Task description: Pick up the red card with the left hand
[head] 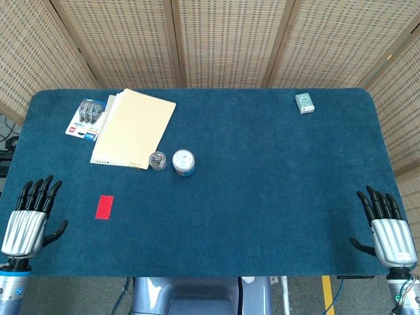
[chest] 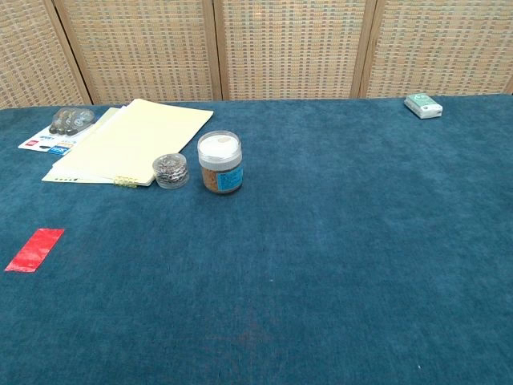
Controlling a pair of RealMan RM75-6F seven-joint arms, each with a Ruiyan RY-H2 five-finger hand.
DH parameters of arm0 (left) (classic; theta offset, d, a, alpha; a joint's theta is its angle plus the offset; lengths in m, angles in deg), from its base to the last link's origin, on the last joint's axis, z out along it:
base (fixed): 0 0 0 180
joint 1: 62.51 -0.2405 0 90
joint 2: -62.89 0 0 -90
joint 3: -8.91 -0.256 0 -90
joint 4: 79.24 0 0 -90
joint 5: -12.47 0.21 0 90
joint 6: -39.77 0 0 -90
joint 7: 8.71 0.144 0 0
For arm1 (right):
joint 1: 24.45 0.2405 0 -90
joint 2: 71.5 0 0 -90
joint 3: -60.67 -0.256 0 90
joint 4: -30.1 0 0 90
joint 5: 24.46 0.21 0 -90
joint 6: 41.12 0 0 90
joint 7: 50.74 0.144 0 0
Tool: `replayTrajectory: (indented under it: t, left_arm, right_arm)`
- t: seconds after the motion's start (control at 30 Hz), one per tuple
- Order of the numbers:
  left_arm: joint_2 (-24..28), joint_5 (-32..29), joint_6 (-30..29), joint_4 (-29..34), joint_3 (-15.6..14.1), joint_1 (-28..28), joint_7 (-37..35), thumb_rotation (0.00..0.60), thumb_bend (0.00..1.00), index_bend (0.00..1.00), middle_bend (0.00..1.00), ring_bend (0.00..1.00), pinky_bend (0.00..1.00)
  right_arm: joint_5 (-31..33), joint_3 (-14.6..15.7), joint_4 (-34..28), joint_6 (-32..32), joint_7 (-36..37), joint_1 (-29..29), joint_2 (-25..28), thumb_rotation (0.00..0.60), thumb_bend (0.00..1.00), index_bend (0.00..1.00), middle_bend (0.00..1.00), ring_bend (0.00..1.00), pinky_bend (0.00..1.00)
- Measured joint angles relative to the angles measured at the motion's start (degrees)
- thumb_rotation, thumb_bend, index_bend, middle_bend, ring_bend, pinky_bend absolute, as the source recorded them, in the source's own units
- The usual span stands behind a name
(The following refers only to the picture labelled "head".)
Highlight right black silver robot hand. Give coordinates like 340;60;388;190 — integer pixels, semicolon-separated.
349;185;418;268

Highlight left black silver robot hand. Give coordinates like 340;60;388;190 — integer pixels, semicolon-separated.
1;175;69;260

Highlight red plastic packet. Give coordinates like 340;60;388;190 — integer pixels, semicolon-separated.
94;194;115;220

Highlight blister pack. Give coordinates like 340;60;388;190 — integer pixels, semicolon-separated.
65;97;108;142

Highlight clear paper clip box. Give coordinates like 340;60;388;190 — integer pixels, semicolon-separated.
148;151;167;171

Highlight cream loose-leaf paper pad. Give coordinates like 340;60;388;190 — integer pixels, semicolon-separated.
89;88;177;171

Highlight small green white box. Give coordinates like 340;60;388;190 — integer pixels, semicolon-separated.
294;92;316;115

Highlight blue table mat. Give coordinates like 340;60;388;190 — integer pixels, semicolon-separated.
0;87;410;278

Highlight clear jar white lid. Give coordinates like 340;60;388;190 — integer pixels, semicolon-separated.
172;149;196;177

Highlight grey blue robot torso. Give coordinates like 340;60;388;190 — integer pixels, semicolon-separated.
131;277;273;315

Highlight wicker folding screen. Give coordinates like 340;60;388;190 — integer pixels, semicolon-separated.
0;0;420;230

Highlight blue cable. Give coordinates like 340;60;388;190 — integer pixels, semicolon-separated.
323;278;346;315
111;278;133;315

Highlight black equipment with cables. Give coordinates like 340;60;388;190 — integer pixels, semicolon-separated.
0;113;21;178

